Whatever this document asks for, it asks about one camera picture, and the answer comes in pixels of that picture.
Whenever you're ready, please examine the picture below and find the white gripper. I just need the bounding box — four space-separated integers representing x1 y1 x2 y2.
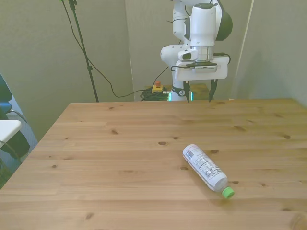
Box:
174 55 229 104

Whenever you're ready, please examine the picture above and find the clear bottle with green cap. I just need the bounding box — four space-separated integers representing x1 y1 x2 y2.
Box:
182 143 236 200

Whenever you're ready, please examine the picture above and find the black tripod stand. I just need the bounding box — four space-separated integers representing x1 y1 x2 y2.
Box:
59 0 100 103

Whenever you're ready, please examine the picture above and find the yellow emergency stop button box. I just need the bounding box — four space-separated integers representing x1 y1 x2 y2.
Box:
151 80 165 94

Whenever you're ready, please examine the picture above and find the white chair seat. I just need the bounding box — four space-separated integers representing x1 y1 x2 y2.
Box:
0 119 23 142

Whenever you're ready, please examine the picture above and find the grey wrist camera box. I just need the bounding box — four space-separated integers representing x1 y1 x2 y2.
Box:
186 61 220 74

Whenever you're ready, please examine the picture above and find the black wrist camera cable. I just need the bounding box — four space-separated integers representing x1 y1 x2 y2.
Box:
170 52 231 72

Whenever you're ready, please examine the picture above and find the thin black emergency stop cable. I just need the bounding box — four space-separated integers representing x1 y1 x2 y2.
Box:
153 65 169 84

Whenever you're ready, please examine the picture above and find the coiled dark cable bundle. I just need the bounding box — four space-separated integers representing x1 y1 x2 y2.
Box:
140 88 171 102

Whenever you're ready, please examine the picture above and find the long black tripod cable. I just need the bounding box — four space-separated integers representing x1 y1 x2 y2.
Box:
61 0 154 98

